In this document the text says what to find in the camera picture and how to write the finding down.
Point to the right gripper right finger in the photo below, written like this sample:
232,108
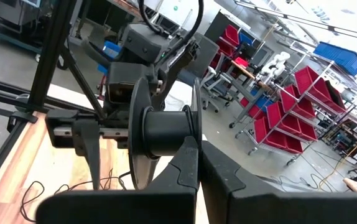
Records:
275,208

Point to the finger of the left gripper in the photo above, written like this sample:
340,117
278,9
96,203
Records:
88,140

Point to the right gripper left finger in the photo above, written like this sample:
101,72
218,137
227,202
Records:
119,207

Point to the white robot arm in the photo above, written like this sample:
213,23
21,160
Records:
275,63

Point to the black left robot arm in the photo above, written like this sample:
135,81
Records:
144,40

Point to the red storage bin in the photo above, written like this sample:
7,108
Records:
293,99
281,121
231,34
268,137
312,84

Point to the metal shelf rack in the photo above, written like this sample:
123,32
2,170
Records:
324,104

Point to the grey equipment cart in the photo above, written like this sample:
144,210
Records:
10,12

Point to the black storage bin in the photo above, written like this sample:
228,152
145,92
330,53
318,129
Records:
335,93

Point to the grey office chair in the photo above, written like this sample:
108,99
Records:
212,74

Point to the blue storage bin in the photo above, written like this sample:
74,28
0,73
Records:
337,57

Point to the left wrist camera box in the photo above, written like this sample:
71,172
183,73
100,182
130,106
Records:
125,77

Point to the black aluminium table frame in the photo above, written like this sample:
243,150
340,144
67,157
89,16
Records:
51,46

